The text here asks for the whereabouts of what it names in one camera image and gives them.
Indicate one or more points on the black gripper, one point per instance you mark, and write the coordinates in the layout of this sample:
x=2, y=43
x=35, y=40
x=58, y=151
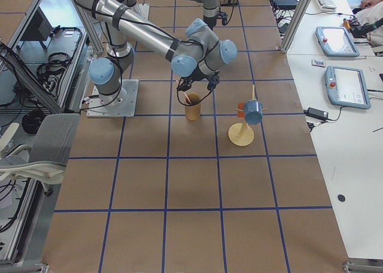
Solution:
x=196, y=74

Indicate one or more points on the blue cup on stand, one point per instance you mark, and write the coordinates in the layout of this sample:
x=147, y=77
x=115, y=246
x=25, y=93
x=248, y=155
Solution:
x=253, y=112

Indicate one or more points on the wooden cup tree stand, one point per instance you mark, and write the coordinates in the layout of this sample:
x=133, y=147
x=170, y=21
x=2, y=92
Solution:
x=242, y=134

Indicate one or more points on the wooden cylinder holder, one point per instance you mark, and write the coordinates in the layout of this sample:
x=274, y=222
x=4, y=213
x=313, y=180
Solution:
x=192, y=112

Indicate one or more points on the red mug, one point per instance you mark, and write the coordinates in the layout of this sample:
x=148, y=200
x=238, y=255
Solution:
x=240, y=110

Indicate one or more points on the black power adapter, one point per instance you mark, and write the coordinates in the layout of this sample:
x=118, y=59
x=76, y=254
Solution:
x=284, y=4

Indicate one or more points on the black power brick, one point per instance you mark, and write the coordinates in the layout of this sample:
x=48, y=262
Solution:
x=316, y=114

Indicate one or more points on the blue teach pendant far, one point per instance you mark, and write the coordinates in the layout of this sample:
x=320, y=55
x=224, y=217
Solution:
x=336, y=42

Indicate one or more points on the blue teach pendant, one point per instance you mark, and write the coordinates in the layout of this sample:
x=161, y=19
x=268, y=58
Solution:
x=336, y=42
x=346, y=87

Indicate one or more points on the black computer box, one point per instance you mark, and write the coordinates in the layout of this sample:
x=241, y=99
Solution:
x=39, y=29

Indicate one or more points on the grey office chair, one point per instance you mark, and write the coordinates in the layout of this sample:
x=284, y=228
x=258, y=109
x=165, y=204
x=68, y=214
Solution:
x=46, y=159

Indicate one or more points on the blue teach pendant near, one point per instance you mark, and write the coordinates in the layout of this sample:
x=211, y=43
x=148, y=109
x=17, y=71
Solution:
x=346, y=87

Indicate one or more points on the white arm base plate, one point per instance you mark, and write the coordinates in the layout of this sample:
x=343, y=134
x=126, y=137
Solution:
x=120, y=104

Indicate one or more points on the aluminium frame post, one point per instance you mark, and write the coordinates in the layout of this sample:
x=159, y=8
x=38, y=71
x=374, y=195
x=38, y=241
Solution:
x=294, y=24

